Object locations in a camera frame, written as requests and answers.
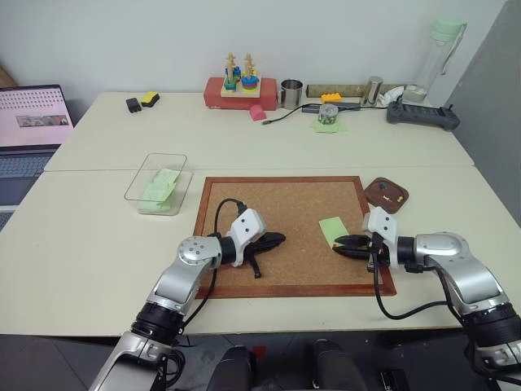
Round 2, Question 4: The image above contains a red box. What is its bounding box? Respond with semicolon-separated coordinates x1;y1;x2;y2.
203;77;279;112

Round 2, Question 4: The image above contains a brown board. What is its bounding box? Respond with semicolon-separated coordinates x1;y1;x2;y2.
0;60;15;89

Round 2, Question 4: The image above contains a wood-framed cork board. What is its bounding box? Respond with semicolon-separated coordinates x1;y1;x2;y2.
194;175;398;300

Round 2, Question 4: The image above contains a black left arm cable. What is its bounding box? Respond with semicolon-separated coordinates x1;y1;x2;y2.
174;198;247;339

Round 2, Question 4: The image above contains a dark usb hub with cable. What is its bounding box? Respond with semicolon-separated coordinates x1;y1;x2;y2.
262;101;361;125

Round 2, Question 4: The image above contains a dark rounded shape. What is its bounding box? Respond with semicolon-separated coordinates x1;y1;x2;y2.
311;338;368;391
207;345;256;391

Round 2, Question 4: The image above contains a steel cylinder container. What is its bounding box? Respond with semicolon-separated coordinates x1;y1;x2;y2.
360;76;385;108

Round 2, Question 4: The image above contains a grey partition panel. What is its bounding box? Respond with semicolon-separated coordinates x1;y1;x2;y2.
443;0;521;229

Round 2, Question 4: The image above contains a brown tray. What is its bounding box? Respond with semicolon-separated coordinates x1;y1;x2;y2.
363;175;410;215

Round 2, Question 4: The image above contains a clear bottle green lid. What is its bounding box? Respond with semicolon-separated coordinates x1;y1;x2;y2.
417;15;469;93

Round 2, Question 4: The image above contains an open laptop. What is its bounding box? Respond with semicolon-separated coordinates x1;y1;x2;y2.
0;84;76;221

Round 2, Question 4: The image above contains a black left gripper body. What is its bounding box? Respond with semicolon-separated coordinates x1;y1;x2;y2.
242;235;270;262

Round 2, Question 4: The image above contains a wooden ring stacking toy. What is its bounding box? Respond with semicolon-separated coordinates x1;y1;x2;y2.
221;51;262;99

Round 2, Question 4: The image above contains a clear plastic box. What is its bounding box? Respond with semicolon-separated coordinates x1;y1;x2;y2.
124;152;195;216

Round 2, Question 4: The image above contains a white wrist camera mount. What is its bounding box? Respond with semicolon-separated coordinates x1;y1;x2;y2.
363;206;402;270
225;208;268;268

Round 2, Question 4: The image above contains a white curved object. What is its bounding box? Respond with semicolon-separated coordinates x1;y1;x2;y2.
376;85;406;108

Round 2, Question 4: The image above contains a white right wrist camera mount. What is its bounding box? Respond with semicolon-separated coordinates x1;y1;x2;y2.
363;206;402;270

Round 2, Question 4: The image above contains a green sticky note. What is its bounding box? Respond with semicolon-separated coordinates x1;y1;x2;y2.
318;217;350;248
154;169;181;187
138;182;177;207

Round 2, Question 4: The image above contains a clear jar of pushpins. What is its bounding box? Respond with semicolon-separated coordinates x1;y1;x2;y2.
317;103;340;126

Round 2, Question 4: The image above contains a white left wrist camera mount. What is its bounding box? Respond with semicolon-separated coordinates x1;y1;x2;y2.
225;208;268;268

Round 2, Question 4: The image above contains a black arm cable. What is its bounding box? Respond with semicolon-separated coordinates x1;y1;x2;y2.
174;198;247;339
371;239;453;321

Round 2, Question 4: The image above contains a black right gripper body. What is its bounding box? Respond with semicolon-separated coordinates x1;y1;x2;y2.
366;231;386;274

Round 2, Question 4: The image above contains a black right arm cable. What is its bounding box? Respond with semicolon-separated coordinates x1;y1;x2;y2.
371;239;453;321

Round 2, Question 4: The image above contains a steel mug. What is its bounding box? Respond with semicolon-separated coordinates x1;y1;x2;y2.
277;78;304;111

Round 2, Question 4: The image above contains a green sticky note pad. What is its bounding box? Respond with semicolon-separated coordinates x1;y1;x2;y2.
309;116;349;135

